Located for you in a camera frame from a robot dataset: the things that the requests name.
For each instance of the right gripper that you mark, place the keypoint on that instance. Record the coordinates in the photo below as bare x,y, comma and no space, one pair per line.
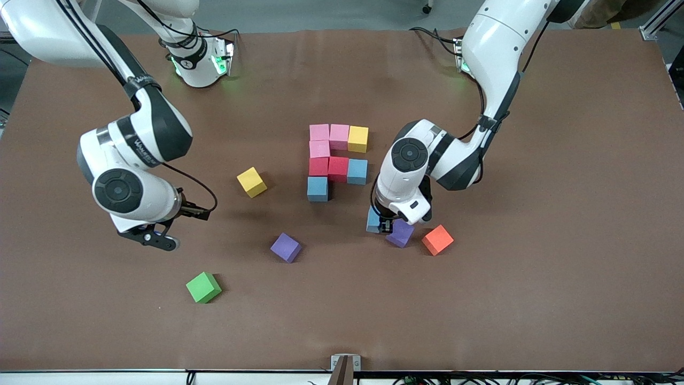
183,207

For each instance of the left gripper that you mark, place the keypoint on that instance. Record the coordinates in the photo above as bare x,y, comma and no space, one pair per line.
383,216

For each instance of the blue foam block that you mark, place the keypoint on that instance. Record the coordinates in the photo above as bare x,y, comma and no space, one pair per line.
318,189
373,220
357,171

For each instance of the orange foam block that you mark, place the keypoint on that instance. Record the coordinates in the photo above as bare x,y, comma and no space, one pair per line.
437,240

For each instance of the red foam block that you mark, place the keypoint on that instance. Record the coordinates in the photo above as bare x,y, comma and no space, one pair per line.
319,167
339,169

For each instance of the yellow foam block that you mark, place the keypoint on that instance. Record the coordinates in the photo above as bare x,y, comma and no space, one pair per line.
251,182
357,139

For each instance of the pink foam block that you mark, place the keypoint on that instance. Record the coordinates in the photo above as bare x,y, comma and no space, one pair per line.
319,132
339,136
319,149

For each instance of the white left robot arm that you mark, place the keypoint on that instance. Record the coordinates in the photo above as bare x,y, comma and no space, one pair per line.
497,53

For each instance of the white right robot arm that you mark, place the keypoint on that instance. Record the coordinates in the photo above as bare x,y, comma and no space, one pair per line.
48,32

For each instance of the purple foam block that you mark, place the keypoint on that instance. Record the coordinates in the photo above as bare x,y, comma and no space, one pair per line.
286,247
402,235

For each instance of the green foam block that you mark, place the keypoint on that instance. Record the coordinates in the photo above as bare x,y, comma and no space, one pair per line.
203,287

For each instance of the brown table cover sheet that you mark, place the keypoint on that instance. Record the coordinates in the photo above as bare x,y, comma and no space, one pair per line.
534,299

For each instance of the tan trouser leg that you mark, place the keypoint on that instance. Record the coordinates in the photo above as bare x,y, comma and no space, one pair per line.
614,13

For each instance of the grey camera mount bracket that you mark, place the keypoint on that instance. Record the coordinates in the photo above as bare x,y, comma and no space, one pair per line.
346,369

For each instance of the white table edge rail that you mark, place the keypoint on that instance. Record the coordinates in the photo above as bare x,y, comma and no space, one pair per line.
80,378

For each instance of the aluminium frame profile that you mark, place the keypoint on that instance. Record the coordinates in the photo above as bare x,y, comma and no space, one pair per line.
654,29

